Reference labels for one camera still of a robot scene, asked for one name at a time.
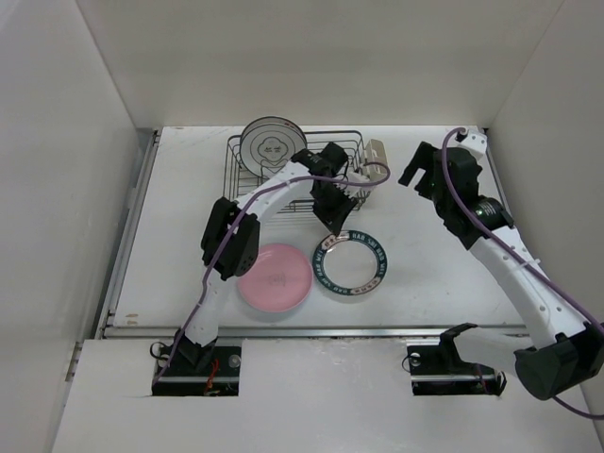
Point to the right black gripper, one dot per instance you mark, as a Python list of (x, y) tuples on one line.
[(425, 159)]

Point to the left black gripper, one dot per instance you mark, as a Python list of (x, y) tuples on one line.
[(335, 217)]

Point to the dark green rimmed plate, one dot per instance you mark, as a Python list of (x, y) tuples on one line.
[(352, 263)]

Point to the pink plastic plate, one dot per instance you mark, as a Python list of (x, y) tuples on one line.
[(277, 285)]

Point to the white flower pattern plate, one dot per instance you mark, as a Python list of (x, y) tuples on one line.
[(268, 143)]

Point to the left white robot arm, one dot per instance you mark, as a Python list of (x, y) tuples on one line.
[(231, 241)]

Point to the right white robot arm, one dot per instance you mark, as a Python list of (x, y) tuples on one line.
[(564, 347)]

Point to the beige plastic cutlery holder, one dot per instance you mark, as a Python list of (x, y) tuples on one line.
[(374, 164)]

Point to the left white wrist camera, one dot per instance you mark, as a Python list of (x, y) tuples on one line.
[(359, 185)]

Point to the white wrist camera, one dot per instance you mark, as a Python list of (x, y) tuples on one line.
[(359, 185), (475, 142)]

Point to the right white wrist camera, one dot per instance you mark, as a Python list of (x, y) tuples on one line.
[(475, 142)]

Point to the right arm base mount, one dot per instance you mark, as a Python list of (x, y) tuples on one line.
[(435, 370)]

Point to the metal front rail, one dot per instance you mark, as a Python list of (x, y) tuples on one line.
[(111, 332)]

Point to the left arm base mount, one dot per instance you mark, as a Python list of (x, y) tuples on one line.
[(220, 375)]

